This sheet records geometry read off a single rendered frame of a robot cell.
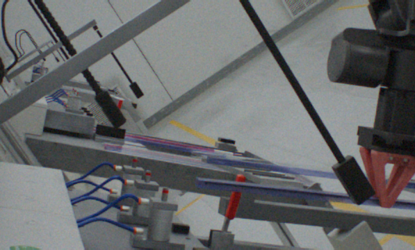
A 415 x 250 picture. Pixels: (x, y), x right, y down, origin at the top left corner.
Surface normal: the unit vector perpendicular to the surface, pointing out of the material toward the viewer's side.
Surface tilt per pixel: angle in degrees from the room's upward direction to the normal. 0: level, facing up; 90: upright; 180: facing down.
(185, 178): 90
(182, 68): 90
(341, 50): 49
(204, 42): 90
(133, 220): 90
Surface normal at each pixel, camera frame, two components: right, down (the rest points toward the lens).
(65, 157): 0.22, 0.09
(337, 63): -0.96, -0.12
